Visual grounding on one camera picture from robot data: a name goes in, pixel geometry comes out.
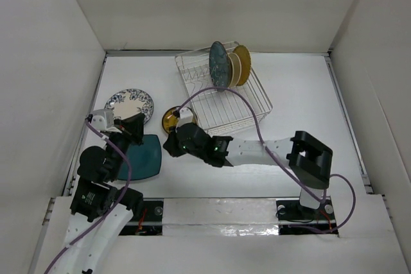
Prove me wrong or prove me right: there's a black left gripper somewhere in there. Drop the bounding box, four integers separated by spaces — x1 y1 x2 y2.
106 111 145 179

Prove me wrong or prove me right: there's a yellow patterned brown-rimmed plate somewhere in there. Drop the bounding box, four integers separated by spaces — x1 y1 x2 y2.
161 106 179 134

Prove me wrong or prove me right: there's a blue floral white plate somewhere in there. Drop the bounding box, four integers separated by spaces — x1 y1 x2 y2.
104 89 154 124

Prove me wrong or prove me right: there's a square teal plate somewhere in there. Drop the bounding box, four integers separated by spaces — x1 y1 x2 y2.
125 134 162 181

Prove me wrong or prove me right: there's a round teal glazed plate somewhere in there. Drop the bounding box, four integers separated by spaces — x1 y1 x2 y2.
209 41 231 88

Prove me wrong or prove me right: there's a woven bamboo tray plate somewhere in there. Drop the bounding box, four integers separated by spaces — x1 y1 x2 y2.
233 45 252 86

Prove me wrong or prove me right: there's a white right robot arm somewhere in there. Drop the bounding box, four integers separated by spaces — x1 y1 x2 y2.
163 123 333 218

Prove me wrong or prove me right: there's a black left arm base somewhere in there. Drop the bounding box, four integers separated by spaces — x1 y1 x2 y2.
119 199 164 236

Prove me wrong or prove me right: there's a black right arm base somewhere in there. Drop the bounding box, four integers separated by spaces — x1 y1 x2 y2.
275 199 338 235

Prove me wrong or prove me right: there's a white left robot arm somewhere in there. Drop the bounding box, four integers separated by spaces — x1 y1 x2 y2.
45 109 144 273

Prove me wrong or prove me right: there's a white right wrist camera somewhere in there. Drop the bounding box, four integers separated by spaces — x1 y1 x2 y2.
177 107 196 127

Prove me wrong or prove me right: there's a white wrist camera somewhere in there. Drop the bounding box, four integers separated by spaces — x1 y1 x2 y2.
177 107 196 127
89 109 114 132

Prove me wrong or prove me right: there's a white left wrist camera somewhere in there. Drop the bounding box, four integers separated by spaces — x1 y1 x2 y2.
89 109 114 132

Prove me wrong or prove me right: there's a silver wire dish rack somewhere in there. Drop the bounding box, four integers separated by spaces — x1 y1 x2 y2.
175 47 272 135

